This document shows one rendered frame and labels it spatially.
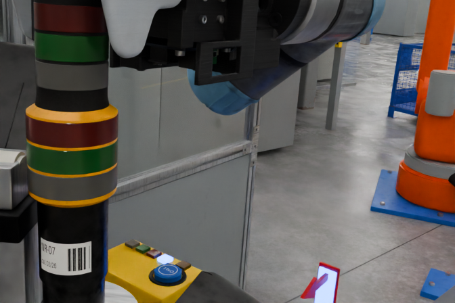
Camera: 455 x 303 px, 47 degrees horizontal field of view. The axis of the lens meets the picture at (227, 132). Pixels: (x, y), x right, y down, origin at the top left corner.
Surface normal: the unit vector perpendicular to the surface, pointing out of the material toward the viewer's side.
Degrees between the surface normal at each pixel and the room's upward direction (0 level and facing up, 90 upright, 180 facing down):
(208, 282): 12
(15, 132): 38
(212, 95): 112
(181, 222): 90
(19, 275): 90
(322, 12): 105
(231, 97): 128
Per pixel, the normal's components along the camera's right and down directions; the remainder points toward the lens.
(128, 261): 0.07, -0.96
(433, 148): -0.35, 0.22
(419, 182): -0.79, 0.11
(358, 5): 0.79, 0.32
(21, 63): 0.22, -0.62
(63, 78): 0.04, 0.26
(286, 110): 0.66, 0.24
